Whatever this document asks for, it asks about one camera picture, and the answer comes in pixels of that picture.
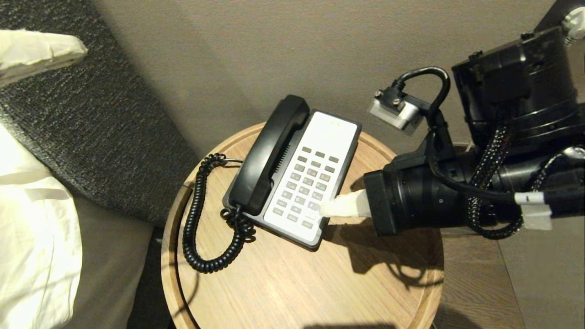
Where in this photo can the round wooden side table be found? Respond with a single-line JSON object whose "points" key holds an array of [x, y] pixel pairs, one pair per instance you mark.
{"points": [[297, 283]]}

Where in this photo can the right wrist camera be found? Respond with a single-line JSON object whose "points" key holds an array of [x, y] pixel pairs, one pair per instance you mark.
{"points": [[395, 113]]}

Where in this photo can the black phone handset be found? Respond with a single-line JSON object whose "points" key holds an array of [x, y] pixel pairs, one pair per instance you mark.
{"points": [[267, 153]]}

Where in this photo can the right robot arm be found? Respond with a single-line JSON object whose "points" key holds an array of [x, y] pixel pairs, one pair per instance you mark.
{"points": [[525, 82]]}

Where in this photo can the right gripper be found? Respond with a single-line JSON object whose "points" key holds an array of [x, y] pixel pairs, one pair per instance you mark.
{"points": [[411, 196]]}

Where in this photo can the white duvet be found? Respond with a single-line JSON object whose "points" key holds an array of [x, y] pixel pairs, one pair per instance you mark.
{"points": [[32, 237]]}

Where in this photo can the beige mattress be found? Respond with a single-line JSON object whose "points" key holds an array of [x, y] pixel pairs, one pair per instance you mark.
{"points": [[112, 265]]}

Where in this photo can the black and white desk telephone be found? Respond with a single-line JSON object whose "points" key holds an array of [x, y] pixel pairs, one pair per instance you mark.
{"points": [[320, 141]]}

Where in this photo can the dark grey fabric headboard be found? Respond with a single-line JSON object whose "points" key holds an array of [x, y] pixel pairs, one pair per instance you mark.
{"points": [[91, 128]]}

